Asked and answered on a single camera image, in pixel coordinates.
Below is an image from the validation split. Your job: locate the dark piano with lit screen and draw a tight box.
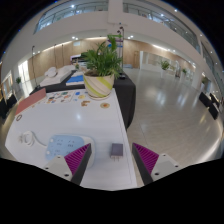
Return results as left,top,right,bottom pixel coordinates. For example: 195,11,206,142
69,54,85,65

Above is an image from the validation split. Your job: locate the green plant in striped pot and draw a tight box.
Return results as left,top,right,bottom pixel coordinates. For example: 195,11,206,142
79,34,124,101

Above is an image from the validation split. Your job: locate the group of black chairs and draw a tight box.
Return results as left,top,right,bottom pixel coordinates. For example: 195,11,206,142
0,92,18,120
198,91,223,121

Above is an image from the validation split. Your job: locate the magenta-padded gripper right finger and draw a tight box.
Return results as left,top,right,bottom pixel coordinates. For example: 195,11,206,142
131,142,181,186

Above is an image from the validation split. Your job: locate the blue mat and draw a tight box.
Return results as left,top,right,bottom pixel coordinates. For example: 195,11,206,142
65,74,85,87

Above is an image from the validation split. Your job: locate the flat pink-red board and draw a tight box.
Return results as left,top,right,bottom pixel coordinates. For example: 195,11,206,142
14,87,48,116

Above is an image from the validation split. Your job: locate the white coiled cable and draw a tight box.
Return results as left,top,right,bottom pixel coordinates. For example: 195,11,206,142
17,130,51,148

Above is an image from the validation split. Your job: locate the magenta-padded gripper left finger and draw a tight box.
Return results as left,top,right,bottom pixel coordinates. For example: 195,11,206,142
43,143,93,186

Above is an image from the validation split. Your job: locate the small grey-purple charger block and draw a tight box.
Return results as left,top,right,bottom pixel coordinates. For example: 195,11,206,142
110,142,125,162

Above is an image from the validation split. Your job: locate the arrow direction sign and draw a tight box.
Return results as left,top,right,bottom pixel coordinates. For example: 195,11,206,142
107,25,125,70

